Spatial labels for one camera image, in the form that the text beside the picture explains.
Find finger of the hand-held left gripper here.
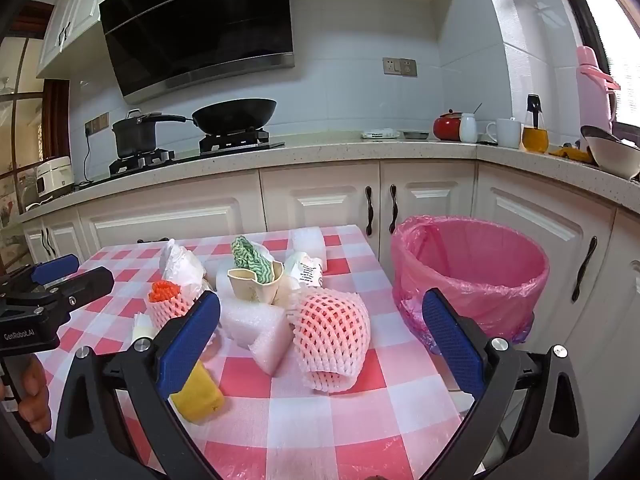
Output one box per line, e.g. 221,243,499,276
30,266,116,321
0,254,81,293

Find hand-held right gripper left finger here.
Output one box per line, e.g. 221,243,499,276
54,290,223,480

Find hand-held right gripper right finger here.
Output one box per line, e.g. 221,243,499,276
421,287,591,480

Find orange mesh scrap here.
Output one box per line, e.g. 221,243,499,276
149,280,180,304

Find yellow sponge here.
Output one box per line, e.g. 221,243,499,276
170,360,226,423

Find pink bag lined trash can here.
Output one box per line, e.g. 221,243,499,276
391,215,550,356

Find green white striped cloth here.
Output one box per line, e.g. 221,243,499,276
231,235,276,283

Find large pink foam net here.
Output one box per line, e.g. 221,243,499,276
286,287,372,393

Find white black printed paper cup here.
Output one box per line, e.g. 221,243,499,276
285,252,323,291

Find person's left hand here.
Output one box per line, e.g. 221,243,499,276
17,355,51,433

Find beige paper cup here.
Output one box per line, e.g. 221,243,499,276
227,260,285,306

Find white rice cooker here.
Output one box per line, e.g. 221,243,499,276
25,156,76,211

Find red white checked tablecloth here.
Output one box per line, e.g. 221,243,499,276
30,224,481,480

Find wooden glass door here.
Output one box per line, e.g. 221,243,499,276
0,2,71,266

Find white lower cabinet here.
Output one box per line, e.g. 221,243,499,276
20,157,640,480

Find black gas stove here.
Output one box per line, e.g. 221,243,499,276
107,130,286,178

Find red lidded pot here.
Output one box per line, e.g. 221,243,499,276
433,109,463,142

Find white mug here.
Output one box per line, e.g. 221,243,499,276
485,117,522,149

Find glass oil bottle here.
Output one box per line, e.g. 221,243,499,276
521,94,550,154

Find yellow cloth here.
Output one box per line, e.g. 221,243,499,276
548,144,596,163

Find white speckled countertop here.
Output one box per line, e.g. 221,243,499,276
17,132,640,226

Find black wok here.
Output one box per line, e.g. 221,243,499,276
191,98,278,136

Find white bowl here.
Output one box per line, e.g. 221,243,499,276
586,135,640,180

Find black range hood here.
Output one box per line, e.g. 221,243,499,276
98,0,296,106

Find pink thermos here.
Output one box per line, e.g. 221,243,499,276
575,45,621,133

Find dark framed window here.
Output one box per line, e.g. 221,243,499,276
550,0,640,131

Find black pot with handle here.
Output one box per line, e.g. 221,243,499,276
111,110,194,158

